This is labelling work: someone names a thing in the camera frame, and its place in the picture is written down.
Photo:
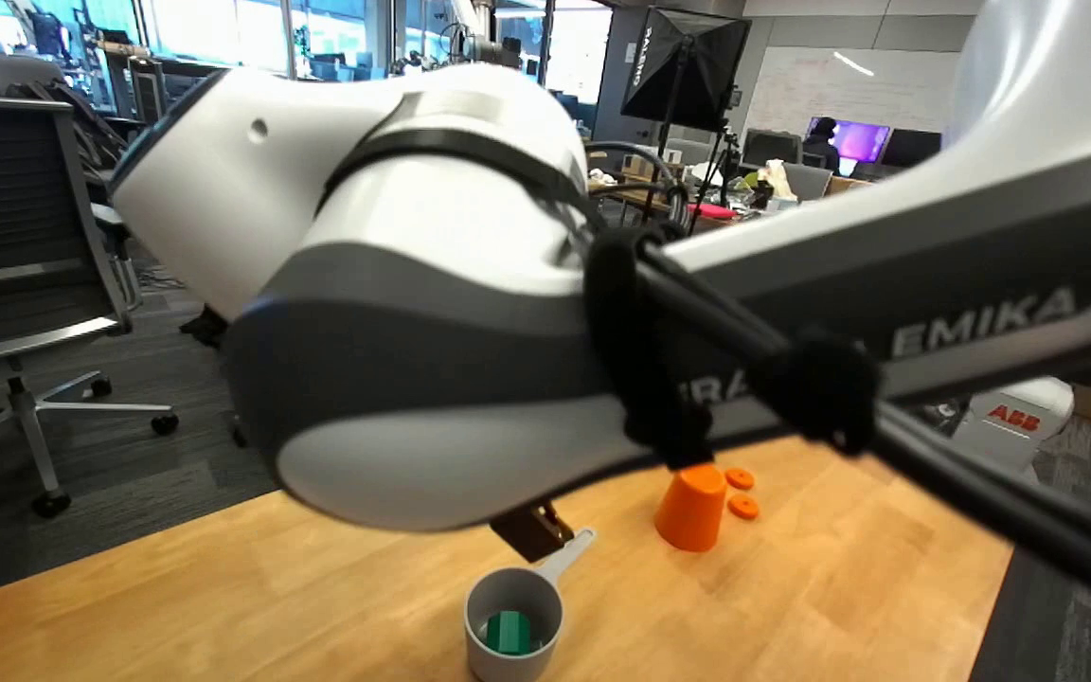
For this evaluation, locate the black softbox light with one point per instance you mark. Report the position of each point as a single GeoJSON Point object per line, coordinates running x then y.
{"type": "Point", "coordinates": [693, 77]}

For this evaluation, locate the grey measuring cup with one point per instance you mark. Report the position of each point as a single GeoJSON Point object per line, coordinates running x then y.
{"type": "Point", "coordinates": [511, 663]}

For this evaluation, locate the green cylinder block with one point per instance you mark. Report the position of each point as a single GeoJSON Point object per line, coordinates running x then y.
{"type": "Point", "coordinates": [511, 630]}

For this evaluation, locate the white ABB robot housing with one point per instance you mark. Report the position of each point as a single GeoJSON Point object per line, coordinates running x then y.
{"type": "Point", "coordinates": [1012, 423]}

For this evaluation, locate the black mesh office chair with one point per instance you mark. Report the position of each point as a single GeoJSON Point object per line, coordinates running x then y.
{"type": "Point", "coordinates": [1, 213]}

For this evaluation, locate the black light stand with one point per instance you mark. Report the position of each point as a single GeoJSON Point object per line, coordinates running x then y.
{"type": "Point", "coordinates": [704, 177]}

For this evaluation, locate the cluttered wooden desk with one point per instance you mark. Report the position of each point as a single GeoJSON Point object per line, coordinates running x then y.
{"type": "Point", "coordinates": [811, 184]}

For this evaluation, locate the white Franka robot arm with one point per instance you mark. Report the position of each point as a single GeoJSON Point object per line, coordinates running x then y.
{"type": "Point", "coordinates": [445, 213]}

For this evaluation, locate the black wide monitor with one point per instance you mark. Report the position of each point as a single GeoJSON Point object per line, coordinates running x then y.
{"type": "Point", "coordinates": [915, 149]}

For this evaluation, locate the orange plastic cup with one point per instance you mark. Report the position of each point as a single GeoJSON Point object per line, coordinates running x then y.
{"type": "Point", "coordinates": [695, 509]}

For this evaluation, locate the monitor with purple screen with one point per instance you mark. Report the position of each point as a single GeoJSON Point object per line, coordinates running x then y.
{"type": "Point", "coordinates": [852, 136]}

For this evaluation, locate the black high-back office chair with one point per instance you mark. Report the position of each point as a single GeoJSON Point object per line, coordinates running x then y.
{"type": "Point", "coordinates": [78, 125]}

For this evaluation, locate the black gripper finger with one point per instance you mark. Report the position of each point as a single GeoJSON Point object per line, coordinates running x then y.
{"type": "Point", "coordinates": [532, 533]}

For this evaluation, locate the orange disc with hole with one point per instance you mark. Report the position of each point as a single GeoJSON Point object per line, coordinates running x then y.
{"type": "Point", "coordinates": [743, 509]}
{"type": "Point", "coordinates": [742, 477]}

